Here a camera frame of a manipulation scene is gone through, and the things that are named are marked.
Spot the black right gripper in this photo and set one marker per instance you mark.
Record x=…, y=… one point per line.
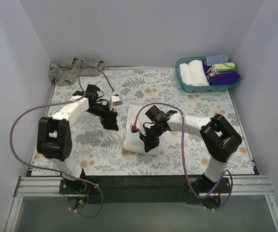
x=148, y=137

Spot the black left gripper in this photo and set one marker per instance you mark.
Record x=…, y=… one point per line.
x=108, y=117

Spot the white towel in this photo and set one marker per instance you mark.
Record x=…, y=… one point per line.
x=132, y=142
x=186, y=74
x=197, y=73

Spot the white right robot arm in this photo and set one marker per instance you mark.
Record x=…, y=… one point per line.
x=220, y=138

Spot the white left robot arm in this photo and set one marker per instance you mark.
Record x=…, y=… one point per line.
x=54, y=140

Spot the floral patterned table mat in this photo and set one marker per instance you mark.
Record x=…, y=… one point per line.
x=100, y=152

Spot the crumpled grey towel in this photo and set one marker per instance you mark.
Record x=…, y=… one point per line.
x=65, y=73

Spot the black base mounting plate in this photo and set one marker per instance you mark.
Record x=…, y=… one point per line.
x=143, y=189

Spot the teal plastic basket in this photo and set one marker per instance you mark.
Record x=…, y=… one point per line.
x=198, y=89

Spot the rolled light blue towel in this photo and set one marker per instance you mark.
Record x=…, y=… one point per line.
x=211, y=60

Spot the rolled purple towel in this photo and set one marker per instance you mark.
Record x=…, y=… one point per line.
x=223, y=78

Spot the rolled green striped towel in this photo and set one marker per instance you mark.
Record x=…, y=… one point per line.
x=221, y=68

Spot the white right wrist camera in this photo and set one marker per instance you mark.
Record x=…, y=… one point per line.
x=138, y=127

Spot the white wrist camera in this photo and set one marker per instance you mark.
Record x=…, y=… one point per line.
x=138, y=127
x=115, y=100

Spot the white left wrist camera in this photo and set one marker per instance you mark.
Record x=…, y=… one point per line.
x=115, y=100

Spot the aluminium frame rail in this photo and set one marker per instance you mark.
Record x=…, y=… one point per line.
x=57, y=186

